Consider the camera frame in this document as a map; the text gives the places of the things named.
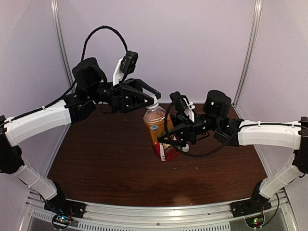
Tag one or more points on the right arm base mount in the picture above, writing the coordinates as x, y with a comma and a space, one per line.
252, 209

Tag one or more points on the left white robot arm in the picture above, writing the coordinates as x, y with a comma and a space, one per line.
92, 88

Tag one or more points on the white tea bottle cap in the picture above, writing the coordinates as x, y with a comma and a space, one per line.
155, 102

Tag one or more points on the left aluminium frame post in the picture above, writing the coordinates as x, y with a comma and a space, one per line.
60, 40

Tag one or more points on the amber tea bottle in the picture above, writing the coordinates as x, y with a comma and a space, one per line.
154, 122

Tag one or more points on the front aluminium rail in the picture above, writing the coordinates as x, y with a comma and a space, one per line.
210, 217

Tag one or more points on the aluminium frame post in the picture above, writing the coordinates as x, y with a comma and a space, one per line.
60, 40
256, 18

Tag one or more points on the white flip bottle cap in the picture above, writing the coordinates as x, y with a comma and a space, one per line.
186, 148

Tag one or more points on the right aluminium frame post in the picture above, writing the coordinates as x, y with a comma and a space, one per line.
256, 18

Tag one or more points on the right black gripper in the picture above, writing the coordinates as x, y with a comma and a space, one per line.
186, 131

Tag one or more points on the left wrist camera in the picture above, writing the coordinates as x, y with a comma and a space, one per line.
125, 66

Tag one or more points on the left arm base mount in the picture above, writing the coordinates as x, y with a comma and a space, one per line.
64, 212

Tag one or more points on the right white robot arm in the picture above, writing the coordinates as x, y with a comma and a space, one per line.
238, 132

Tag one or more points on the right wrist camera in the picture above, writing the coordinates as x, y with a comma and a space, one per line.
183, 107

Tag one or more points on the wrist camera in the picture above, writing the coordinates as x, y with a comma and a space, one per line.
125, 66
183, 107

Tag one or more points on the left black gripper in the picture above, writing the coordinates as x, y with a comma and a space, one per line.
123, 98

